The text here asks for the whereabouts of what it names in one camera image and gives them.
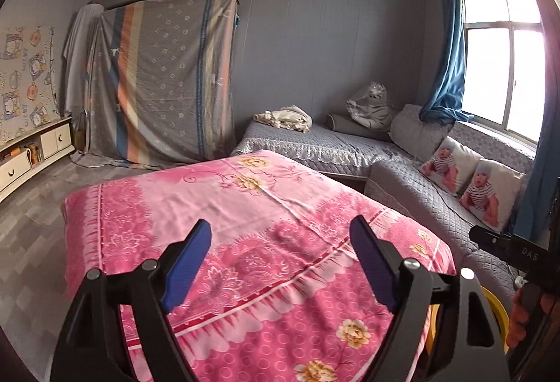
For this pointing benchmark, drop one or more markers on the window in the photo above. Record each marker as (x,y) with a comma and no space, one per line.
(505,66)

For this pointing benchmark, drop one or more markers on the striped grey sheet covered wardrobe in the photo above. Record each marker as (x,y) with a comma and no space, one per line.
(158,88)

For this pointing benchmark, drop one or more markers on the cream tv cabinet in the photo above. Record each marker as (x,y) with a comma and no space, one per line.
(26,156)

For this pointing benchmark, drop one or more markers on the cartoon patterned wall cloth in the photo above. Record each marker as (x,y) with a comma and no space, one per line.
(27,85)

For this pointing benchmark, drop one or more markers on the dark grey bolster pillow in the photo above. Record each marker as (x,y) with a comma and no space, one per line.
(347,125)

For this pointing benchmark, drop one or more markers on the yellow rimmed trash bin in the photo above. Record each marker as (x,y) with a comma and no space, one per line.
(498,310)

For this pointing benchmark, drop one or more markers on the baby print pillow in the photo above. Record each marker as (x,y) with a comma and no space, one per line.
(451,166)
(492,193)

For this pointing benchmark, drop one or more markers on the white tiger plush toy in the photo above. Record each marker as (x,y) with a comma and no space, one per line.
(370,108)

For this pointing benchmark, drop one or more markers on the person's right hand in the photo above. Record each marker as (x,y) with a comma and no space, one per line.
(520,316)

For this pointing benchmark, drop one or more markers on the grey hanging cloth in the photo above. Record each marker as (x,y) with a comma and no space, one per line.
(75,58)

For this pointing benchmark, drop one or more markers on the grey cushion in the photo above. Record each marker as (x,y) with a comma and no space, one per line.
(419,139)

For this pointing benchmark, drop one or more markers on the grey quilted sofa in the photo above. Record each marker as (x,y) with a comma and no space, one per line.
(391,176)

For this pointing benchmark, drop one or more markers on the right baby print pillow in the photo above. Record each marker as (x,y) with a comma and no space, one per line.
(492,193)

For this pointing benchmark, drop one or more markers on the beige crumpled cloth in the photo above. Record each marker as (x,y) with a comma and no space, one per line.
(290,118)

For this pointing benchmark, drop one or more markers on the pink floral tablecloth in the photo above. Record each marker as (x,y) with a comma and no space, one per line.
(281,295)

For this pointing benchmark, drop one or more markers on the blue curtain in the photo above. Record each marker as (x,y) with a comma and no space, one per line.
(445,101)

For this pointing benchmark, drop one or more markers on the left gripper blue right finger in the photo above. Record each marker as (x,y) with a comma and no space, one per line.
(379,260)

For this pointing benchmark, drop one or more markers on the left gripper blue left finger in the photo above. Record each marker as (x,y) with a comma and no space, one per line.
(182,261)

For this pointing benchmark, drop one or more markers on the left baby print pillow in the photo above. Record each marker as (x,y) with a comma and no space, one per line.
(451,166)

